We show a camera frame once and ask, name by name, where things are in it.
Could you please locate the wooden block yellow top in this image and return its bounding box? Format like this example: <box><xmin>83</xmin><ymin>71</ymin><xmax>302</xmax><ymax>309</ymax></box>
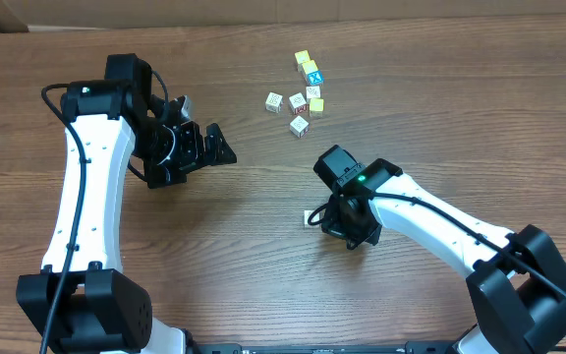
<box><xmin>309</xmin><ymin>97</ymin><xmax>324</xmax><ymax>118</ymax></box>

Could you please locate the wooden block blue X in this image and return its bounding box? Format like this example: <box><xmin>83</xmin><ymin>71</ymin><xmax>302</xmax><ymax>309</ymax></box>
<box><xmin>302</xmin><ymin>60</ymin><xmax>324</xmax><ymax>86</ymax></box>

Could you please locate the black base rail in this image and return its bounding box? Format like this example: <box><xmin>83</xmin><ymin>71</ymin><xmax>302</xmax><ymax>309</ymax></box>
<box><xmin>186</xmin><ymin>341</ymin><xmax>457</xmax><ymax>354</ymax></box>

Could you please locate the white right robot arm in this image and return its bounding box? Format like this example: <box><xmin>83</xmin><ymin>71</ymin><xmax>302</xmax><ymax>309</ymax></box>
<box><xmin>308</xmin><ymin>146</ymin><xmax>566</xmax><ymax>354</ymax></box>

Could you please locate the wooden block red letter Y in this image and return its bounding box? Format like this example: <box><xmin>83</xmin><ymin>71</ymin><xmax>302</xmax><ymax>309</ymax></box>
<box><xmin>265</xmin><ymin>92</ymin><xmax>283</xmax><ymax>113</ymax></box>

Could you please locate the far yellow wooden block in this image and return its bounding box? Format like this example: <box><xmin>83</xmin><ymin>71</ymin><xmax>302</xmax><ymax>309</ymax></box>
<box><xmin>294</xmin><ymin>50</ymin><xmax>311</xmax><ymax>72</ymax></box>

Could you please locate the wooden block red letter M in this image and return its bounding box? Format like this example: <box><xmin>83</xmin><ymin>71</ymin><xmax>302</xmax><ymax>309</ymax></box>
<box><xmin>289</xmin><ymin>92</ymin><xmax>309</xmax><ymax>115</ymax></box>

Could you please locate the wooden block red apple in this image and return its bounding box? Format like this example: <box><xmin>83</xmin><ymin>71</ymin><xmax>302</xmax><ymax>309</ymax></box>
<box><xmin>304</xmin><ymin>210</ymin><xmax>312</xmax><ymax>228</ymax></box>

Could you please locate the wooden block red letter I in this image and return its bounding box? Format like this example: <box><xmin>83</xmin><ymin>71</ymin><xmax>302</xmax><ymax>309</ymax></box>
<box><xmin>289</xmin><ymin>116</ymin><xmax>310</xmax><ymax>138</ymax></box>

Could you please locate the plain wooden picture block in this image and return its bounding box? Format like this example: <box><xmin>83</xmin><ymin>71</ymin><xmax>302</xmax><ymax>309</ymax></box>
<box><xmin>306</xmin><ymin>86</ymin><xmax>321</xmax><ymax>101</ymax></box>

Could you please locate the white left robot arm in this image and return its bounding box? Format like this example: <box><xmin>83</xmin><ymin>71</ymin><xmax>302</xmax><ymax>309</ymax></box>
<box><xmin>16</xmin><ymin>53</ymin><xmax>237</xmax><ymax>353</ymax></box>

